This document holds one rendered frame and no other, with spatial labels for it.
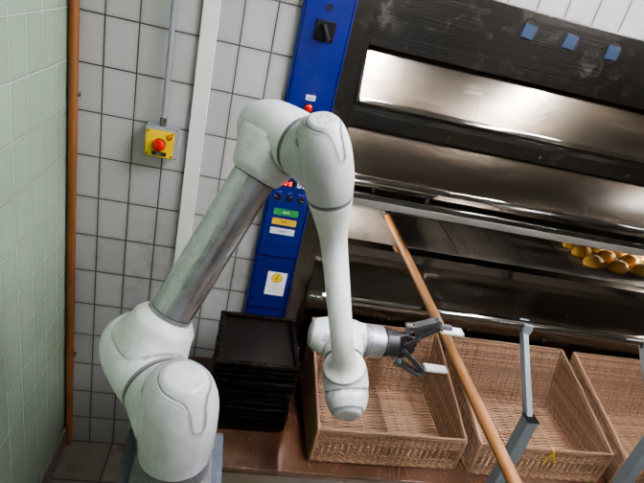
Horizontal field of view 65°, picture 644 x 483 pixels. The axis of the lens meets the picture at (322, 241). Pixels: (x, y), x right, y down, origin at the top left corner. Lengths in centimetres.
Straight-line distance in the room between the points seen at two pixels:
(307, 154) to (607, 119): 138
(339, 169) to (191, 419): 57
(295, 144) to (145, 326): 51
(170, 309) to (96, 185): 84
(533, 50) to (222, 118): 105
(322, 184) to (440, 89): 91
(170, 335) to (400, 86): 110
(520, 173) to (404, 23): 71
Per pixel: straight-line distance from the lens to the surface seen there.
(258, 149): 109
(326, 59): 170
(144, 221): 194
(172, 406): 106
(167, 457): 113
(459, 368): 146
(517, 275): 224
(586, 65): 203
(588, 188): 221
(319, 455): 190
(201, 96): 174
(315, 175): 101
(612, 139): 215
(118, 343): 124
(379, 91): 176
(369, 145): 183
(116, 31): 178
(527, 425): 185
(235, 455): 187
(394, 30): 176
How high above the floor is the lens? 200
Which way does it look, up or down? 25 degrees down
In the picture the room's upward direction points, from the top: 14 degrees clockwise
